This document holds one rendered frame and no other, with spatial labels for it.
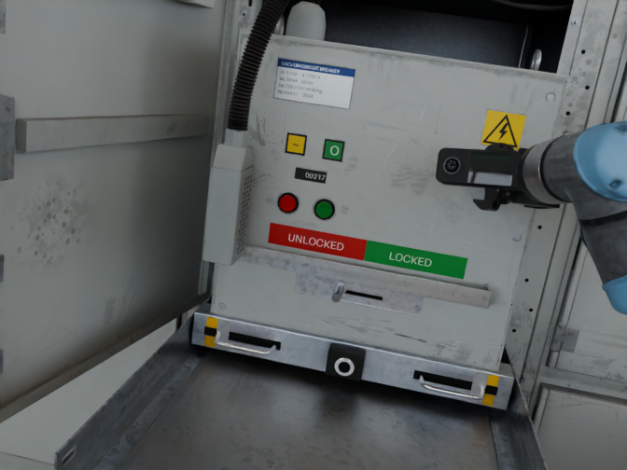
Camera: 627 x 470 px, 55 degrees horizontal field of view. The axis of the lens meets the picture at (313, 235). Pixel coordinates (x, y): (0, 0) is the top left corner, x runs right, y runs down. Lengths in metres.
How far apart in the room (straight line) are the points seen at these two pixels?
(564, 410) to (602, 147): 0.85
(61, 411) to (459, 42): 1.51
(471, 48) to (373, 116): 1.08
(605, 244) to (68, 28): 0.71
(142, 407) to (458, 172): 0.55
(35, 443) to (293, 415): 0.89
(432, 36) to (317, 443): 1.40
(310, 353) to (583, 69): 0.71
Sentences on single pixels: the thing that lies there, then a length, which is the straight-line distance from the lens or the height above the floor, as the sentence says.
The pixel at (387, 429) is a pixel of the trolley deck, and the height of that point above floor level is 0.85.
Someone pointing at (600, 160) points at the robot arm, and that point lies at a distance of 0.62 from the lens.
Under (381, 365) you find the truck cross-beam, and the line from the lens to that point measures 1.03.
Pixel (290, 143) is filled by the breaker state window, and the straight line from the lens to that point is 0.96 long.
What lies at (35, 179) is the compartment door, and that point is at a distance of 0.89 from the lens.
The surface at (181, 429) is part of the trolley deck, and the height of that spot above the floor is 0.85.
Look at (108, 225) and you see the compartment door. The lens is 1.03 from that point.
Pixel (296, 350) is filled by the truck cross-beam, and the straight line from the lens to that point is 1.04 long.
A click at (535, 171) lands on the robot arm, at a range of 0.72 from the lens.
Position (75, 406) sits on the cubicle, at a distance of 1.59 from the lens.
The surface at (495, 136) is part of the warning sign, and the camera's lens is 0.95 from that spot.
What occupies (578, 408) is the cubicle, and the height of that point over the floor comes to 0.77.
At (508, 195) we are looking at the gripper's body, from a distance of 0.81.
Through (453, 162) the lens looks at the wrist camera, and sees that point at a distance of 0.78.
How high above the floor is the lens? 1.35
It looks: 15 degrees down
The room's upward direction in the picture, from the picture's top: 8 degrees clockwise
